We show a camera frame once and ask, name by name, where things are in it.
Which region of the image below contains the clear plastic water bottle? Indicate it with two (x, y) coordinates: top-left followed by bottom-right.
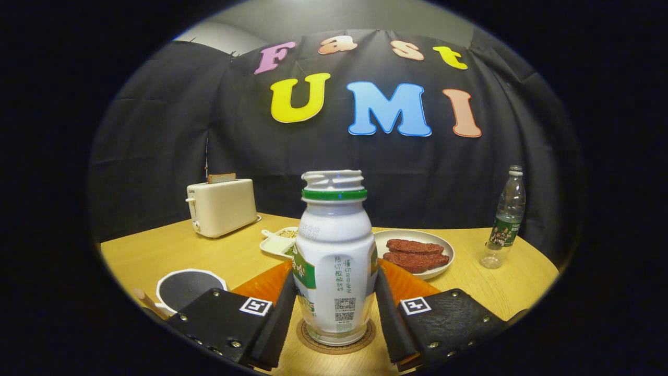
(480, 166), (527, 269)

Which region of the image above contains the white juice bottle green ring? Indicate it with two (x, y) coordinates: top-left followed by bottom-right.
(292, 170), (379, 346)

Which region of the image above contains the white round plate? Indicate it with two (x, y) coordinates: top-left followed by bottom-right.
(373, 230), (455, 280)

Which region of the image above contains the red-brown meat slice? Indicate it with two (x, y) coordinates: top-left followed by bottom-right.
(383, 252), (450, 274)
(386, 239), (445, 255)

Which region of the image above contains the round cork coaster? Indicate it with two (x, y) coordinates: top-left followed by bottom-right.
(296, 319), (376, 355)

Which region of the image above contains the cream toaster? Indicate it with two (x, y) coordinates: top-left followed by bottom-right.
(186, 179), (261, 239)

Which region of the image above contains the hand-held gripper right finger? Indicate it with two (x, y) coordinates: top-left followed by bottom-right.
(375, 260), (509, 372)

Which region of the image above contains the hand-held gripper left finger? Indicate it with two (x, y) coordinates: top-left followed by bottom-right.
(167, 260), (298, 372)

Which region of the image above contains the white cup wooden handle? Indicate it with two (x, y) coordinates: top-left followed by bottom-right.
(133, 268), (229, 319)

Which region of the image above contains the white divided condiment dish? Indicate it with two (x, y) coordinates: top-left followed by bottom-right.
(260, 226), (299, 259)

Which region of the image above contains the wooden table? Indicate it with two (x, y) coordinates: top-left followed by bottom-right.
(99, 211), (560, 376)

